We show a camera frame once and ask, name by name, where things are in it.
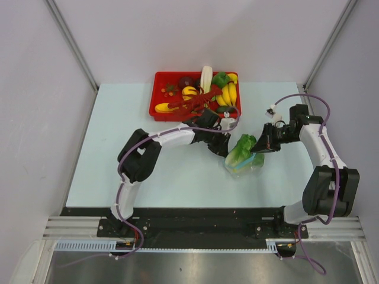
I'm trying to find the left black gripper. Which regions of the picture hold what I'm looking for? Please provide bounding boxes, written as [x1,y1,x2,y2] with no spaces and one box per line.
[203,128,230,159]

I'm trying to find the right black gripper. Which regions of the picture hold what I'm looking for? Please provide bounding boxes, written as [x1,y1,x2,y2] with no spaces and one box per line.
[251,122,301,153]

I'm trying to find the green white toy cabbage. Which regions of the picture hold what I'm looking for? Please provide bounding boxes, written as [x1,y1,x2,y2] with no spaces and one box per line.
[227,134,257,158]

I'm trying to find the clear zip top bag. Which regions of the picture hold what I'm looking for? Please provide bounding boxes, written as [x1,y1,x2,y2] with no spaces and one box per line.
[219,153,265,179]

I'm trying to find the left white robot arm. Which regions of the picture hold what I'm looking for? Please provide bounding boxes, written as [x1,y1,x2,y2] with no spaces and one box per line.
[110,109,240,237]

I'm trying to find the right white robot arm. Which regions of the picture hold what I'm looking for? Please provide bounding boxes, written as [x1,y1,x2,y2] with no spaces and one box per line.
[251,104,360,237]

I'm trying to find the dark green toy avocado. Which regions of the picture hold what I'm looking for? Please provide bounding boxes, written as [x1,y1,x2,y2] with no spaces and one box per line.
[216,105,235,114]

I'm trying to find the yellow toy banana bunch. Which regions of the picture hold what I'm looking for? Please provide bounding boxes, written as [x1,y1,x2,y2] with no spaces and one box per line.
[216,73,238,107]

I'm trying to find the red toy lobster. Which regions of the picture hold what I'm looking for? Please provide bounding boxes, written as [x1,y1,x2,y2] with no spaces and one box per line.
[169,85,221,116]

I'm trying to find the green toy bell pepper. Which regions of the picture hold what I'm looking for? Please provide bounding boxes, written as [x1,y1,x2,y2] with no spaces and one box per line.
[211,72,230,89]

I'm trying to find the red plastic tray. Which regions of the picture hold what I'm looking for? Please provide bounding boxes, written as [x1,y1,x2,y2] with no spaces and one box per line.
[149,71,242,121]

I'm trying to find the yellow toy mango slice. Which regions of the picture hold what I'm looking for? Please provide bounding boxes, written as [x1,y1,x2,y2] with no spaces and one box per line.
[155,103,178,113]

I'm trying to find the white toy radish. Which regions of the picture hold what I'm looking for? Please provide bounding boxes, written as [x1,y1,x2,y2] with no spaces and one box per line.
[200,66,213,93]

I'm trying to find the dark purple toy onion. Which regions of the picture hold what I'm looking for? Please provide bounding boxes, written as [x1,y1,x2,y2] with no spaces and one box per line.
[178,76,195,89]

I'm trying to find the small toy cherry tomatoes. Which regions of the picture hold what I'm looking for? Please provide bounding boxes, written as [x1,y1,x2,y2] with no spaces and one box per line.
[160,83,179,97]

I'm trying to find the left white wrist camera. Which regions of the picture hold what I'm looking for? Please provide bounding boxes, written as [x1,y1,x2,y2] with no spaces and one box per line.
[220,112,236,131]

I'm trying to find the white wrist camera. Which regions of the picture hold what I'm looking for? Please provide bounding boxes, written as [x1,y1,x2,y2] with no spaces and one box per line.
[266,105,282,126]
[220,112,236,131]

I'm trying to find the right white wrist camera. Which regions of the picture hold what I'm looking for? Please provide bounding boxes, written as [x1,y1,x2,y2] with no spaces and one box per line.
[266,105,282,126]

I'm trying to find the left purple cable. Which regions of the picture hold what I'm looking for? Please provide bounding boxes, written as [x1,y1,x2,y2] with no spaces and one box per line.
[56,106,240,267]

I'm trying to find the purple cable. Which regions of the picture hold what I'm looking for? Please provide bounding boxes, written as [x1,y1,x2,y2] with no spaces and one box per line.
[56,106,240,267]
[274,93,343,276]

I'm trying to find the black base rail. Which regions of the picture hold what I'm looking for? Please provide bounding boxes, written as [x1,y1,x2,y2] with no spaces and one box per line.
[61,208,309,248]

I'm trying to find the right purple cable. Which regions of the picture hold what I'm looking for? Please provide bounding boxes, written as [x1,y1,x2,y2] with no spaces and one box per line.
[274,93,343,276]

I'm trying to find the white slotted cable duct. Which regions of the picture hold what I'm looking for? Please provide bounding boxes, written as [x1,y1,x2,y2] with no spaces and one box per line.
[54,240,278,254]

